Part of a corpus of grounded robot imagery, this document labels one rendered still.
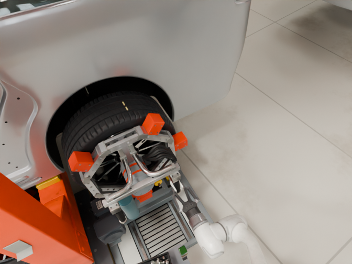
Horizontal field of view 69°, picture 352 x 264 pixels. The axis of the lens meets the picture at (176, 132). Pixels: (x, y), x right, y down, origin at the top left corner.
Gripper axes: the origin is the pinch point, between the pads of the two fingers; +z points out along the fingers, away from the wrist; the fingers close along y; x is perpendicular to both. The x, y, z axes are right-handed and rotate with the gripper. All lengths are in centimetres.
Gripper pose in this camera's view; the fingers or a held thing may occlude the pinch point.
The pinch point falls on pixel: (176, 185)
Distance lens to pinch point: 145.5
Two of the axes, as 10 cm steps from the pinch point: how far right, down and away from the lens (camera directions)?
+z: -4.7, -6.9, 5.5
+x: -0.6, -5.9, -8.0
